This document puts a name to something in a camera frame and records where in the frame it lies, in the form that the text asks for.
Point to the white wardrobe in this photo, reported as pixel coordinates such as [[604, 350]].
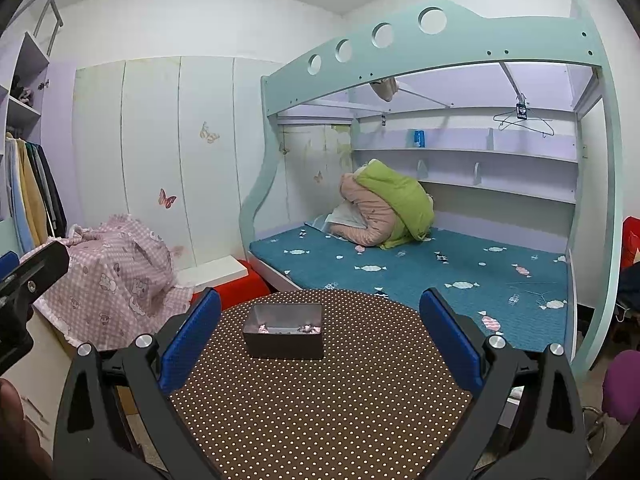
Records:
[[150, 125]]

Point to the red bag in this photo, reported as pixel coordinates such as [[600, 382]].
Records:
[[632, 240]]

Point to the light blue pillow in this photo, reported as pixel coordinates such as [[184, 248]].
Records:
[[342, 215]]

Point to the purple swivel chair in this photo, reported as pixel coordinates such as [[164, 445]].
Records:
[[622, 385]]

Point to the light blue hanging garment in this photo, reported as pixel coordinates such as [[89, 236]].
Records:
[[20, 195]]

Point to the purple open shelf unit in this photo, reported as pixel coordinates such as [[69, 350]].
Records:
[[25, 110]]

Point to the pink padded jacket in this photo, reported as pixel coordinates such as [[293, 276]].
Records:
[[370, 215]]

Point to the blue candy print bed sheet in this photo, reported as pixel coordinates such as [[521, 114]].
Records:
[[425, 265]]

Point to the green blanket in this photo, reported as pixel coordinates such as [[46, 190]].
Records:
[[400, 190]]

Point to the red ottoman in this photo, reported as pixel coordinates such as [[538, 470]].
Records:
[[245, 285]]

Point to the pink checked cartoon cloth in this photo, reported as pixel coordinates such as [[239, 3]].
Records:
[[110, 280]]

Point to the person's left hand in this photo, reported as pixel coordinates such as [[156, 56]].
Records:
[[20, 435]]

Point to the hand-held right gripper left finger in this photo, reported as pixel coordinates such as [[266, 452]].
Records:
[[192, 340]]

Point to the teal bunk bed frame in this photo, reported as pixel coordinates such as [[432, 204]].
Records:
[[400, 55]]

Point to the purple white wall shelf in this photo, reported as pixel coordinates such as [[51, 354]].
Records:
[[475, 155]]

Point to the dark bag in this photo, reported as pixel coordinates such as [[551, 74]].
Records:
[[630, 295]]

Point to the small blue box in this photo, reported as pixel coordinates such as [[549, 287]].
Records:
[[418, 138]]

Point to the dark hanging tag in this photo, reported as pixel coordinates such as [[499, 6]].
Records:
[[521, 111]]

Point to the cream cabinet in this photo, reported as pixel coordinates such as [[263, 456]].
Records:
[[50, 360]]

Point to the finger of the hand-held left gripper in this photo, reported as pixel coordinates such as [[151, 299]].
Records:
[[37, 272], [7, 265]]

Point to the brown polka dot tablecloth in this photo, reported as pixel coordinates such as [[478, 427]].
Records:
[[325, 400]]

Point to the pink pearl hair clip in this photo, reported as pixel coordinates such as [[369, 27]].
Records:
[[263, 329]]

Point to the beige butterfly sticker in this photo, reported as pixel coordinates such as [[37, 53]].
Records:
[[209, 132]]

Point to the yellow hanging garment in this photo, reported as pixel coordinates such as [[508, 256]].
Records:
[[35, 190]]

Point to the small brown butterfly sticker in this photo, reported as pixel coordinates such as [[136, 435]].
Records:
[[318, 176]]

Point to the dark hanging garment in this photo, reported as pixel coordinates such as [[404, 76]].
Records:
[[52, 195]]

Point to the pink butterfly sticker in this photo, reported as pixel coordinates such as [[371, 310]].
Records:
[[166, 197]]

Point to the beige hanging cloth bag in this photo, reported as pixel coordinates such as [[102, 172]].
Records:
[[384, 87]]

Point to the white board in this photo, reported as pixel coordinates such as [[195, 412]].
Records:
[[210, 270]]

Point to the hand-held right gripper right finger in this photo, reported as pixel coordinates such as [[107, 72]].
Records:
[[447, 340]]

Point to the grey metal tin box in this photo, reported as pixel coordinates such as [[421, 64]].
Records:
[[282, 347]]

